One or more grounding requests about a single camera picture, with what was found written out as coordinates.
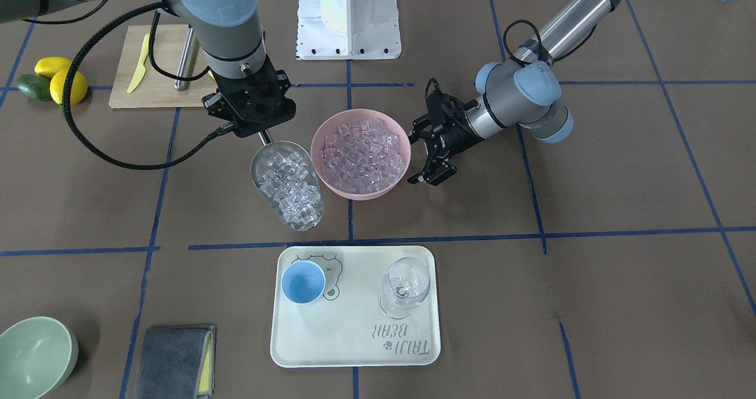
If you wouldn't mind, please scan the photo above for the yellow lemon back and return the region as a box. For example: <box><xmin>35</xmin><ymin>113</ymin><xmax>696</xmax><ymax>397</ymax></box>
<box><xmin>34</xmin><ymin>57</ymin><xmax>72</xmax><ymax>80</ymax></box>

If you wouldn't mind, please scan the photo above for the black braided cable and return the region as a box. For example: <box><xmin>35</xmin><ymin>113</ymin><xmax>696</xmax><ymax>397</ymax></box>
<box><xmin>61</xmin><ymin>1</ymin><xmax>237</xmax><ymax>171</ymax></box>

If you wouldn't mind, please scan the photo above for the steel muddler black cap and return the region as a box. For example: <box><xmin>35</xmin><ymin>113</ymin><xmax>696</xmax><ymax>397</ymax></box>
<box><xmin>175</xmin><ymin>25</ymin><xmax>199</xmax><ymax>78</ymax></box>

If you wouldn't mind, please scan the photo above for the clear wine glass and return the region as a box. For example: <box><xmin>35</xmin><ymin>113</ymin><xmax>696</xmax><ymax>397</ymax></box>
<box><xmin>380</xmin><ymin>257</ymin><xmax>431</xmax><ymax>319</ymax></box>

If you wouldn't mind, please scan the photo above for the stainless steel ice scoop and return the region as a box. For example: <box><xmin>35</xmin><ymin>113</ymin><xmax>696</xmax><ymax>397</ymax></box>
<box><xmin>250</xmin><ymin>130</ymin><xmax>325</xmax><ymax>232</ymax></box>

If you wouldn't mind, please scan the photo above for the pile of clear ice cubes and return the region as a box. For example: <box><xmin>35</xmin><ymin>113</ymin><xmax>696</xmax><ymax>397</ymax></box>
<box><xmin>316</xmin><ymin>117</ymin><xmax>409</xmax><ymax>195</ymax></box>

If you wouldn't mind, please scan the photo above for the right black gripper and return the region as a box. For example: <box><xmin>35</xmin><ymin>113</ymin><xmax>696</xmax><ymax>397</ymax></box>
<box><xmin>202</xmin><ymin>57</ymin><xmax>296</xmax><ymax>138</ymax></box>

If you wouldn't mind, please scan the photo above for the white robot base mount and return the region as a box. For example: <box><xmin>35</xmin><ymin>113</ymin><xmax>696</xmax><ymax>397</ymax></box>
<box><xmin>295</xmin><ymin>0</ymin><xmax>402</xmax><ymax>60</ymax></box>

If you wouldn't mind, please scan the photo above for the cream serving tray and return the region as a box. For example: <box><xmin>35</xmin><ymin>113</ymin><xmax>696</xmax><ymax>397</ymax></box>
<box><xmin>270</xmin><ymin>246</ymin><xmax>442</xmax><ymax>368</ymax></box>

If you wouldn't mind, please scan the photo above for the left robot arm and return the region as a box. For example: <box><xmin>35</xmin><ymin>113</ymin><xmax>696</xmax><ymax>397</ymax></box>
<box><xmin>408</xmin><ymin>0</ymin><xmax>731</xmax><ymax>186</ymax></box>

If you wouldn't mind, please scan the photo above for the wooden cutting board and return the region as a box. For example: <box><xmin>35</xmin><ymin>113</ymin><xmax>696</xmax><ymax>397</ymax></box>
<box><xmin>109</xmin><ymin>24</ymin><xmax>217</xmax><ymax>109</ymax></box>

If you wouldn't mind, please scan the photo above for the green avocado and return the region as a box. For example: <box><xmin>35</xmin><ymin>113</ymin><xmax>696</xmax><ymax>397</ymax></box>
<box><xmin>16</xmin><ymin>74</ymin><xmax>52</xmax><ymax>102</ymax></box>

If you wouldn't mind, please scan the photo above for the green ceramic bowl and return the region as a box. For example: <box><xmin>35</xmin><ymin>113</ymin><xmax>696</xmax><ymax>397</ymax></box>
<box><xmin>1</xmin><ymin>316</ymin><xmax>79</xmax><ymax>398</ymax></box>

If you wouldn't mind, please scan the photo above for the grey yellow folded cloth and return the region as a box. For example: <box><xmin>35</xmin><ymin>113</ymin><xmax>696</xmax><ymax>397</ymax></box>
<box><xmin>134</xmin><ymin>325</ymin><xmax>216</xmax><ymax>398</ymax></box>

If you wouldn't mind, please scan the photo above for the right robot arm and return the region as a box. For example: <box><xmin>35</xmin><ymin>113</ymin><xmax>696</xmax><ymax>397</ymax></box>
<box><xmin>2</xmin><ymin>0</ymin><xmax>295</xmax><ymax>138</ymax></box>

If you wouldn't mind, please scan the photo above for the yellow plastic knife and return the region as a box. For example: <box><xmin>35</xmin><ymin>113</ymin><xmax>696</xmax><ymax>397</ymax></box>
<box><xmin>126</xmin><ymin>33</ymin><xmax>151</xmax><ymax>93</ymax></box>

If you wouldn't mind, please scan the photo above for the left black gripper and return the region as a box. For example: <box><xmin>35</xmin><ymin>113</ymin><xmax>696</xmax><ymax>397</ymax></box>
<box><xmin>408</xmin><ymin>90</ymin><xmax>483</xmax><ymax>186</ymax></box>

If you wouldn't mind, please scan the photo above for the pink bowl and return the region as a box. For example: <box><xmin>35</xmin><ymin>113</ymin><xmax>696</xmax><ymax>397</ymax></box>
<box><xmin>310</xmin><ymin>109</ymin><xmax>411</xmax><ymax>201</ymax></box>

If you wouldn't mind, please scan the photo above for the blue cup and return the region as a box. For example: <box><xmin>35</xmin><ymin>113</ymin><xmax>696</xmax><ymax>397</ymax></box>
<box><xmin>281</xmin><ymin>261</ymin><xmax>327</xmax><ymax>305</ymax></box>

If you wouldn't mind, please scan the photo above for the yellow lemon front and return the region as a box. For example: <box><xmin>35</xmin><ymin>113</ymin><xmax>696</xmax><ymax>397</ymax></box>
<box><xmin>50</xmin><ymin>69</ymin><xmax>89</xmax><ymax>106</ymax></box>

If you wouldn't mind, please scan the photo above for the yellow lemon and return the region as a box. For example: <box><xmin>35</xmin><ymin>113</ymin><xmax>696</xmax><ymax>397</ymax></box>
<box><xmin>34</xmin><ymin>57</ymin><xmax>72</xmax><ymax>80</ymax></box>
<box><xmin>50</xmin><ymin>69</ymin><xmax>89</xmax><ymax>106</ymax></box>

